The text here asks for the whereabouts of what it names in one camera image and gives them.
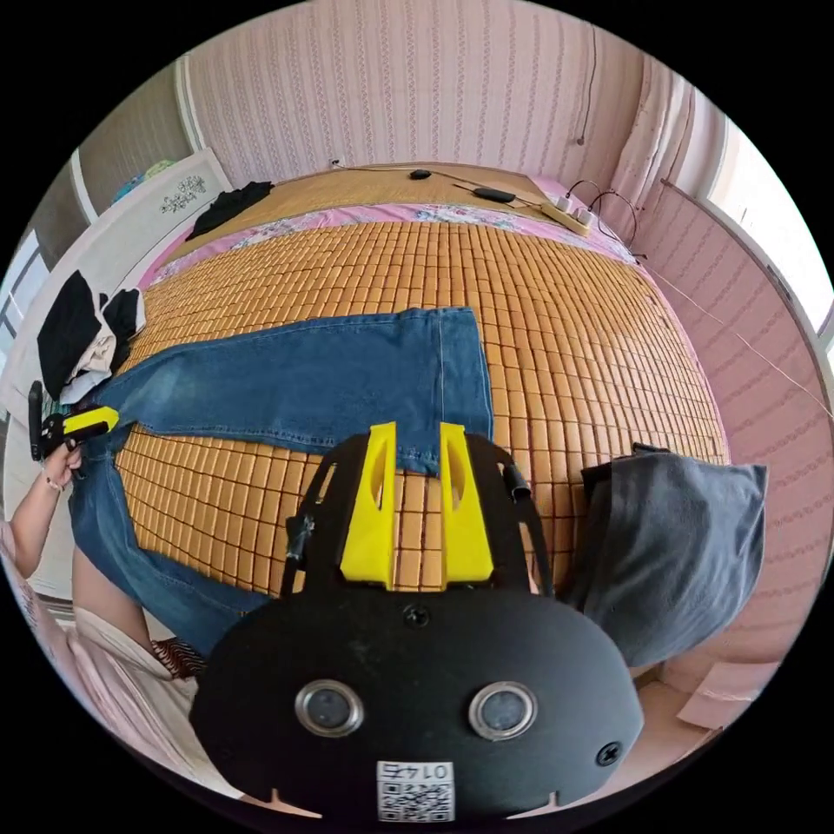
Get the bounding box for person's left forearm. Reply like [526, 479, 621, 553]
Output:
[7, 480, 68, 579]

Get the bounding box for bed with woven mat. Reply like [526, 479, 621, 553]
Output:
[0, 146, 732, 611]

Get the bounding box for black garment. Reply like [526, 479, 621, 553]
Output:
[184, 180, 275, 242]

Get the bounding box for grey pillow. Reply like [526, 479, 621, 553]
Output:
[559, 442, 771, 670]

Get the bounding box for black cable on wall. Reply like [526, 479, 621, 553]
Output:
[573, 24, 599, 146]

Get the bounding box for person's body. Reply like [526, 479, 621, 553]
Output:
[0, 520, 230, 804]

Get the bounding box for pile of clothes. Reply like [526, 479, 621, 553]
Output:
[36, 269, 149, 402]

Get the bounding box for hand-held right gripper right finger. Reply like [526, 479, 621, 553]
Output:
[440, 421, 494, 592]

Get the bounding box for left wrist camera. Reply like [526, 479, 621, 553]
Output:
[28, 380, 46, 462]

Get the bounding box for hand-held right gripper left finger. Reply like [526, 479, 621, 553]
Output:
[339, 421, 397, 592]

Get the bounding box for pink curtain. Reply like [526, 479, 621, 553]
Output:
[611, 54, 699, 263]

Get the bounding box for person's left hand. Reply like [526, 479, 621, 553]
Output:
[40, 445, 85, 493]

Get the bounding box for blue jeans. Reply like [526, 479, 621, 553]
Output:
[67, 306, 495, 660]

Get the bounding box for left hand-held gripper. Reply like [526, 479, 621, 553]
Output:
[40, 403, 122, 456]

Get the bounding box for white power strip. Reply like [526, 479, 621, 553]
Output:
[540, 197, 594, 237]

